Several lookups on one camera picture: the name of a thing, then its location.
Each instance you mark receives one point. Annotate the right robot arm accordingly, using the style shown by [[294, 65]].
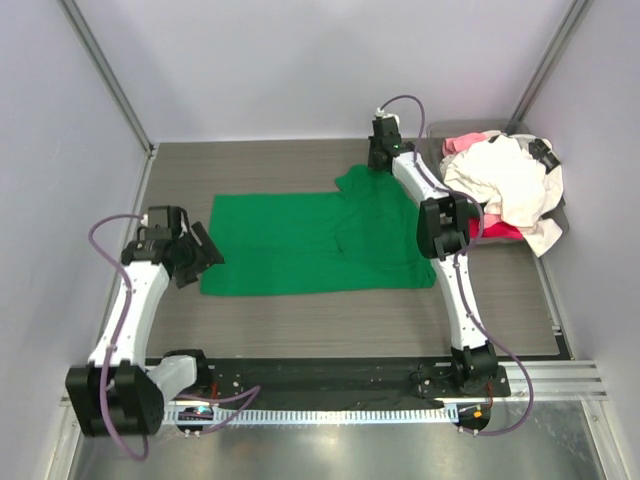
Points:
[[443, 237]]

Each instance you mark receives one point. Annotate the left aluminium corner post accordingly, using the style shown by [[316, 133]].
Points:
[[100, 62]]

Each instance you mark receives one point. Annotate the white t shirt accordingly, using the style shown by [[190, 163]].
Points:
[[515, 185]]

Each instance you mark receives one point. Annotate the aluminium rail frame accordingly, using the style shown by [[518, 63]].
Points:
[[538, 380]]

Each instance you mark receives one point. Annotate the red t shirt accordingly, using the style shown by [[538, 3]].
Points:
[[493, 227]]

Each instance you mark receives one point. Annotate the green t shirt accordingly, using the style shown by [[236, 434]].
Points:
[[361, 236]]

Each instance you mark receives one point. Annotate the aluminium corner post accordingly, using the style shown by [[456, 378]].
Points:
[[100, 62], [558, 44]]

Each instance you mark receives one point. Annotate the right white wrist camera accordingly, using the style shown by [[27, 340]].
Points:
[[386, 122]]

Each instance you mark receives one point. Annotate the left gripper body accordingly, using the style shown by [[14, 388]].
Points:
[[201, 251]]

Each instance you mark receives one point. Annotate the right aluminium corner post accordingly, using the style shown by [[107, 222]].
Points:
[[558, 44]]

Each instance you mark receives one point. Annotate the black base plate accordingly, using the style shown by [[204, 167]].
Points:
[[338, 384]]

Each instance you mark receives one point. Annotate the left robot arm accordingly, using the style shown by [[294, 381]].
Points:
[[130, 330]]

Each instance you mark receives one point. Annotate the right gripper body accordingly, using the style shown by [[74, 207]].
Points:
[[376, 160]]

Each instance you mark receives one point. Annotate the pink t shirt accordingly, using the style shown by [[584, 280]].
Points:
[[456, 145]]

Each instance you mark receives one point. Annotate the white slotted cable duct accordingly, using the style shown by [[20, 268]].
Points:
[[202, 416]]

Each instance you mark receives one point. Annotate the clear plastic bin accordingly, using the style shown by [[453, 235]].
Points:
[[550, 210]]

